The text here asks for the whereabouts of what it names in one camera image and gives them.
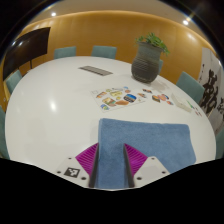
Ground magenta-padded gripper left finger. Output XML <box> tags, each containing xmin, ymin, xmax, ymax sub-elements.
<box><xmin>54</xmin><ymin>142</ymin><xmax>100</xmax><ymax>189</ymax></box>

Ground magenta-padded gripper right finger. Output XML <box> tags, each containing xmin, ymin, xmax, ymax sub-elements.
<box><xmin>123</xmin><ymin>143</ymin><xmax>170</xmax><ymax>189</ymax></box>

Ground blue terry towel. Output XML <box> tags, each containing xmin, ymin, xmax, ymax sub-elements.
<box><xmin>94</xmin><ymin>117</ymin><xmax>198</xmax><ymax>190</ymax></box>

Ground flat white box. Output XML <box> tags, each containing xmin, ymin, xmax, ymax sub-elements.
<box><xmin>171</xmin><ymin>93</ymin><xmax>194</xmax><ymax>113</ymax></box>

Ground white sheet of colourful stickers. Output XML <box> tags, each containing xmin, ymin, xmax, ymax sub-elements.
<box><xmin>90</xmin><ymin>86</ymin><xmax>147</xmax><ymax>112</ymax></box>

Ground white calligraphy folding screen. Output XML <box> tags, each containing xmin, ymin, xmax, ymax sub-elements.
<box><xmin>197</xmin><ymin>47</ymin><xmax>224</xmax><ymax>126</ymax></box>

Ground grey ribbed pot with plant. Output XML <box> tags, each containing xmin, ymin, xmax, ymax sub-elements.
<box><xmin>130</xmin><ymin>31</ymin><xmax>170</xmax><ymax>84</ymax></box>

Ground teal chairs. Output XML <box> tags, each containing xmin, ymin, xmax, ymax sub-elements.
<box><xmin>0</xmin><ymin>45</ymin><xmax>224</xmax><ymax>161</ymax></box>

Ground round ceiling lights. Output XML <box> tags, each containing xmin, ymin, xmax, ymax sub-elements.
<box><xmin>49</xmin><ymin>11</ymin><xmax>191</xmax><ymax>26</ymax></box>

